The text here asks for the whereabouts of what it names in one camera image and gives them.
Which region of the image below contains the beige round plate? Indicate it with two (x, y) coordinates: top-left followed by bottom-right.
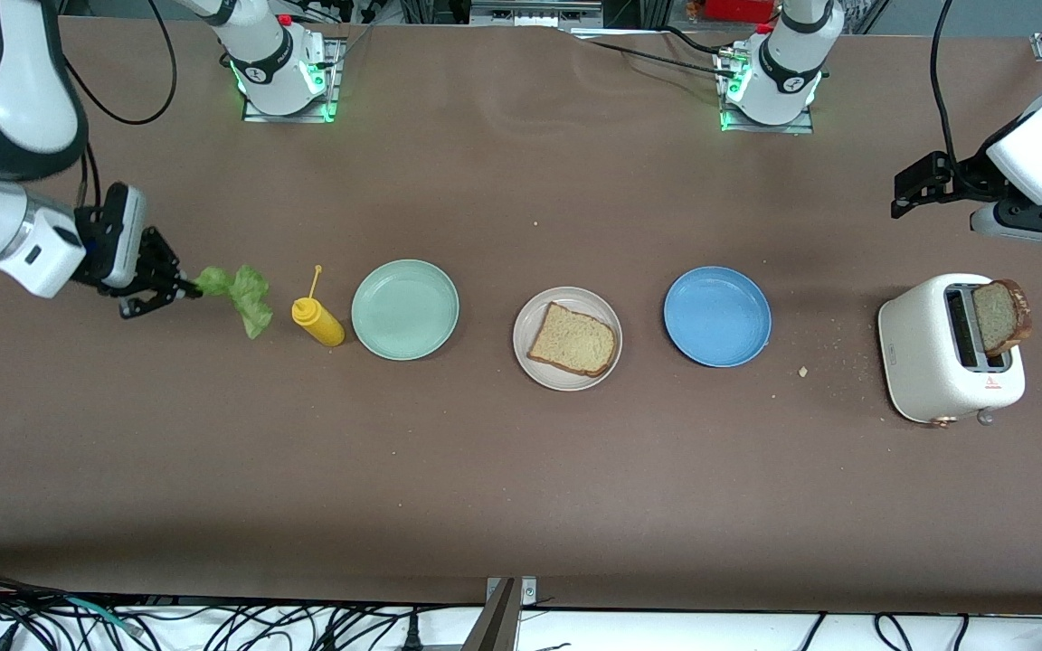
(513, 287), (623, 392)

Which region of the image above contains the black base cable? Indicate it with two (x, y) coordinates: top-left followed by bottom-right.
(566, 27), (744, 82)

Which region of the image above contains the white two-slot toaster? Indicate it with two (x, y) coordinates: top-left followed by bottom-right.
(877, 273), (1027, 428)

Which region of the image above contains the teal floor cable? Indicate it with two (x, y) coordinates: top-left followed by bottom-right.
(58, 595), (137, 631)

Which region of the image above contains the metal table edge bracket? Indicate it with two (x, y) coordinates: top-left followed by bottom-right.
(460, 577), (538, 651)

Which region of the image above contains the yellow squeeze sauce bottle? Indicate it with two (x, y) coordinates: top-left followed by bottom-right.
(291, 265), (346, 348)

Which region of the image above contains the green lettuce leaf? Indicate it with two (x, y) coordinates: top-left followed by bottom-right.
(195, 264), (273, 341)

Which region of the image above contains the mint green round plate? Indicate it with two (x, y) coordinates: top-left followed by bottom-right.
(351, 259), (460, 362)

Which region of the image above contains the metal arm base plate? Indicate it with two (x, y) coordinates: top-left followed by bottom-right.
(717, 50), (817, 135)
(241, 34), (346, 124)

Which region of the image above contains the red box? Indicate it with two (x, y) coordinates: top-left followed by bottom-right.
(705, 0), (777, 24)

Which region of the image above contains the brown bread slice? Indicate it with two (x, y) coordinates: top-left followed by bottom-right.
(971, 278), (1034, 357)
(526, 302), (619, 378)

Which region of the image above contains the blue round plate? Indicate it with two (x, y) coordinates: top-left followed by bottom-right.
(663, 266), (772, 368)

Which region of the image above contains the grey metal device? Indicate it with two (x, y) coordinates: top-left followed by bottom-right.
(469, 0), (603, 28)

